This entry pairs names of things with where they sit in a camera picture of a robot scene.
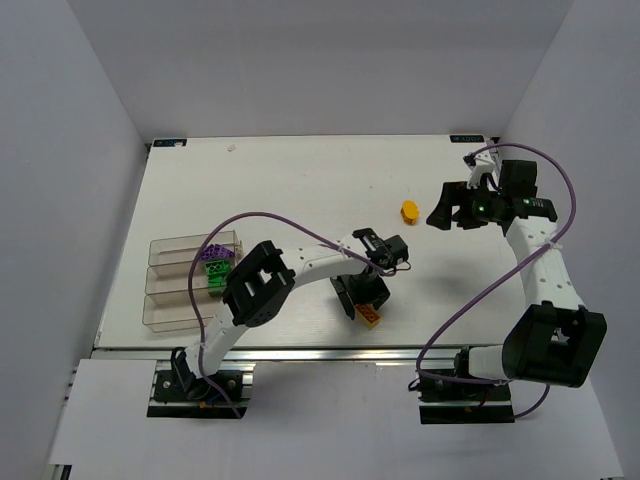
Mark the orange lego brick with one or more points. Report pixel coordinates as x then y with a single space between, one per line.
368 314

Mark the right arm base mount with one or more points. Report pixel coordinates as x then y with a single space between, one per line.
447 403

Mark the right blue corner label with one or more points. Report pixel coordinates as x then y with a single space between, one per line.
466 138

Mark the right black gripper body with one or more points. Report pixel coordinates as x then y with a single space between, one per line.
461 203

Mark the purple lego brick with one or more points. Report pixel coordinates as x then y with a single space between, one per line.
216 251

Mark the clear container near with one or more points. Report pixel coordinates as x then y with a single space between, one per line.
171 312

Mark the yellow round lego piece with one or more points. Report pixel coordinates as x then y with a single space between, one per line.
409 212

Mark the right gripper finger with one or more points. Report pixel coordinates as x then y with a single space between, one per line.
468 219
441 216

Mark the aluminium table front rail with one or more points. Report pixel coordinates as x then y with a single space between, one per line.
246 355

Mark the clear container far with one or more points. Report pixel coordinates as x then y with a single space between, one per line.
183 249

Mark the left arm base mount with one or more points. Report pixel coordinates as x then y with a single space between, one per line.
175 395

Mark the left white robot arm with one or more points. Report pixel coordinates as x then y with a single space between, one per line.
257 288

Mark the green lego brick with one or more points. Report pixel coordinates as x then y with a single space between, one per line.
216 285
217 267

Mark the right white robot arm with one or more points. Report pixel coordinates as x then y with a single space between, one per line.
557 338

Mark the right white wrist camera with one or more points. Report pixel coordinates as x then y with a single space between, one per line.
480 165

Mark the left blue corner label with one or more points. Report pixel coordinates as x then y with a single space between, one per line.
169 143

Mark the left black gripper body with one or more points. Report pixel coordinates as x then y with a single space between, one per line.
361 292

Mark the blue corner label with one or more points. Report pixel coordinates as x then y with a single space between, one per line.
466 138
169 143

